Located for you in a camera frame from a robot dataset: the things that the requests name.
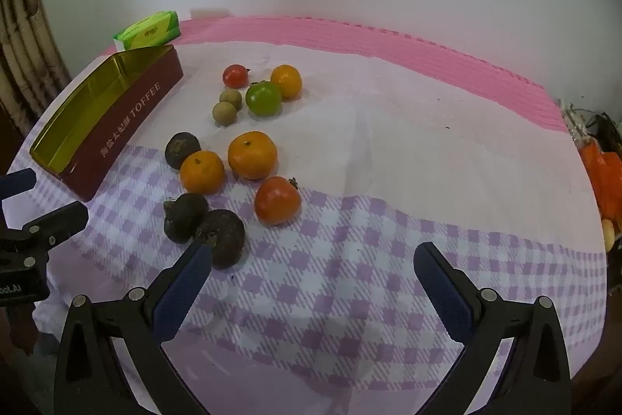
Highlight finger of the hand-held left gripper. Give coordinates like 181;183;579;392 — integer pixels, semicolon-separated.
0;168;38;202
22;201;91;250

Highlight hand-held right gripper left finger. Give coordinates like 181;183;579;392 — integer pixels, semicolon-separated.
53;240;215;415

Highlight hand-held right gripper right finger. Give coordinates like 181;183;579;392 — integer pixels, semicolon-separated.
413;241;571;415

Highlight dark purple mangosteen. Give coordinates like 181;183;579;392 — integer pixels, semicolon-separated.
162;193;211;244
164;131;202;170
194;209;246;270

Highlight medium mandarin orange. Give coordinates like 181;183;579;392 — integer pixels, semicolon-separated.
179;151;226;195

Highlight large red-orange tomato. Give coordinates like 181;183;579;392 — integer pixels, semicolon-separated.
254;176;302;226

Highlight red and gold tin box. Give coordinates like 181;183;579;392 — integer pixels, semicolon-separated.
29;44;184;203

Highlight large mandarin orange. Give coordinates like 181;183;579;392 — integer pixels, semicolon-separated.
228;131;278;181

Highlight tan longan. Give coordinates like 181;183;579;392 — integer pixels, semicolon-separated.
219;88;243;110
212;101;237;124

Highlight green tomato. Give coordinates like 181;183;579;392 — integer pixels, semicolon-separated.
245;81;283;117

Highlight small dark red tomato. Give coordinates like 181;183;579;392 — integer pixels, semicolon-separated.
222;64;252;89

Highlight small orange kumquat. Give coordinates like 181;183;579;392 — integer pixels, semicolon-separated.
270;64;303;100

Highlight purple checked tablecloth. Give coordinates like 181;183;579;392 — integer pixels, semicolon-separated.
10;40;610;415

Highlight green tissue pack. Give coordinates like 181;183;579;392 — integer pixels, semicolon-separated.
113;11;182;53

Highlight orange plastic bags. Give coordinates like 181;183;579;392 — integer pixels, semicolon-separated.
559;101;622;250

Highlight pink ribbed mat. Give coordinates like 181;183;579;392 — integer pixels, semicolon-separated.
100;15;569;134

